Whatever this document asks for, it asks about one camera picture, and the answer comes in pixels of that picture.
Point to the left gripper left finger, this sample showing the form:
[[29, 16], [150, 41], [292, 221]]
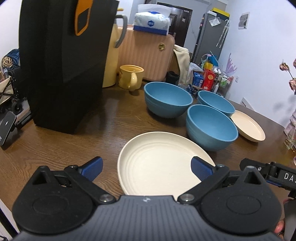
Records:
[[83, 177]]

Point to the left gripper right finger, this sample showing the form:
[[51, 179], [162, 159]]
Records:
[[211, 178]]

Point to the blue bowl front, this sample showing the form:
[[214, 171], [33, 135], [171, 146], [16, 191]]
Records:
[[209, 128]]

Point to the blue bowl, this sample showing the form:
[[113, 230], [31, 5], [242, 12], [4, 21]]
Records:
[[209, 128], [166, 100], [215, 101]]

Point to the cream plate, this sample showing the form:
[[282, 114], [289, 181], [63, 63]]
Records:
[[248, 127], [158, 164]]

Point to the blue bowl back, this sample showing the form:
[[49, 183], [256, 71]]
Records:
[[215, 101]]

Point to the right hand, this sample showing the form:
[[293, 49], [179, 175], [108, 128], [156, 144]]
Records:
[[280, 229]]

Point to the glass of water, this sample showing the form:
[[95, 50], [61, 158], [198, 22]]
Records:
[[290, 139]]

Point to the flower vase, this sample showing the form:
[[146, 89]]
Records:
[[291, 124]]

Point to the red box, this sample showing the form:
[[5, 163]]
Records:
[[209, 77]]

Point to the blue box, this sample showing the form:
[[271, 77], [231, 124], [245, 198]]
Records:
[[197, 79]]

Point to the yellow thermos jug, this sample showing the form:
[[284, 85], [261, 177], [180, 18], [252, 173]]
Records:
[[116, 40]]

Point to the black cup on chair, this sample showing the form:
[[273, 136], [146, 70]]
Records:
[[172, 78]]

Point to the yellow mug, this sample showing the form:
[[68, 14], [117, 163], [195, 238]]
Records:
[[130, 77]]

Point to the dried pink flowers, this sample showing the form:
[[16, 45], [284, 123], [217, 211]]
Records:
[[292, 82]]

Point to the white plastic bag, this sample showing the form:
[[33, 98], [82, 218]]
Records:
[[192, 68]]

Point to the black paper bag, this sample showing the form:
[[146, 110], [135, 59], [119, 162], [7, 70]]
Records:
[[63, 49]]

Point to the pink ribbed suitcase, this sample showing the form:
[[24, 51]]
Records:
[[150, 51]]

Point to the grey refrigerator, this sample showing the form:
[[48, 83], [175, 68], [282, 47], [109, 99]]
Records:
[[212, 34]]

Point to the dark brown door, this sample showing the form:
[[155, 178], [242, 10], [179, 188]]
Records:
[[180, 19]]

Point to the white blue tissue pack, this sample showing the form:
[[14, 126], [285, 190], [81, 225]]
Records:
[[152, 18]]

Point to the wire rack with clutter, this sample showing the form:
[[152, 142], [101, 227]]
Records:
[[222, 81]]

